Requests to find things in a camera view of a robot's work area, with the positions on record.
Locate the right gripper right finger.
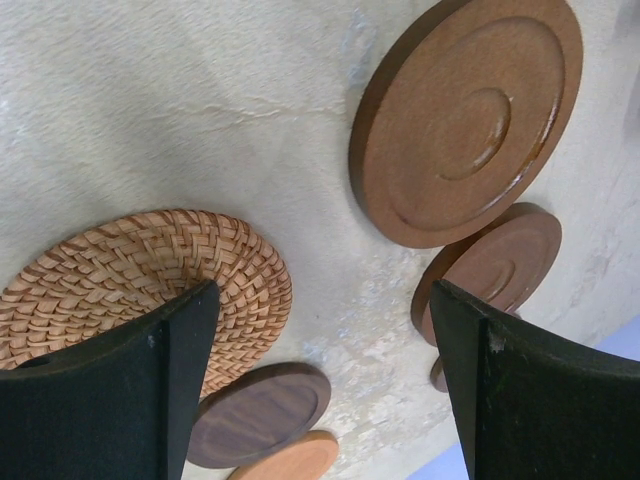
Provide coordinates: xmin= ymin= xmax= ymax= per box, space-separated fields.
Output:
xmin=430 ymin=280 xmax=639 ymax=479

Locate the woven rattan coaster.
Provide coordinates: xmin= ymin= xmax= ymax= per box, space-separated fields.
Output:
xmin=1 ymin=209 xmax=293 ymax=395

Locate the dark walnut coaster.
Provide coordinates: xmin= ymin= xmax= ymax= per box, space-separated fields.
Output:
xmin=187 ymin=362 xmax=332 ymax=469

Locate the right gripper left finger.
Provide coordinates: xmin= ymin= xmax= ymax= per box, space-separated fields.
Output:
xmin=1 ymin=281 xmax=220 ymax=479

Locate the orange wooden coaster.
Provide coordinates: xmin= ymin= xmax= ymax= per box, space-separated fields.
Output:
xmin=228 ymin=430 xmax=339 ymax=480

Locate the brown ringed coaster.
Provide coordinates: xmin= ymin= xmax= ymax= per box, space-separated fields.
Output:
xmin=410 ymin=202 xmax=564 ymax=394
xmin=348 ymin=1 xmax=583 ymax=249

